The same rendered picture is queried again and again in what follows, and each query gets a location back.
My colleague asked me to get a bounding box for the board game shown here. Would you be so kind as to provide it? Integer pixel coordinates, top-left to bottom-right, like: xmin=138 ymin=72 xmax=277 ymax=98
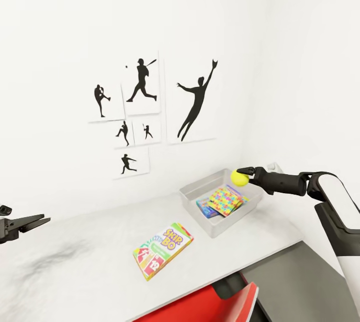
xmin=133 ymin=222 xmax=194 ymax=281
xmin=196 ymin=197 xmax=221 ymax=218
xmin=222 ymin=185 xmax=250 ymax=208

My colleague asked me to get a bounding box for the tennis ball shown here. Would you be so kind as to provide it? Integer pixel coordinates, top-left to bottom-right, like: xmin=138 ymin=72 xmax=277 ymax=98
xmin=230 ymin=169 xmax=249 ymax=187

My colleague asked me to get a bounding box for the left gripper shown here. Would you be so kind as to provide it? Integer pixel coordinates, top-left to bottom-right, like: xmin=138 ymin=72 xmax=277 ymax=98
xmin=0 ymin=214 xmax=51 ymax=245

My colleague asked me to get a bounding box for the jigsaw puzzle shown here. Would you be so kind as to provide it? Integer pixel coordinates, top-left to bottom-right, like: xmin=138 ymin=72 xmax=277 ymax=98
xmin=207 ymin=188 xmax=241 ymax=217
xmin=229 ymin=200 xmax=244 ymax=214

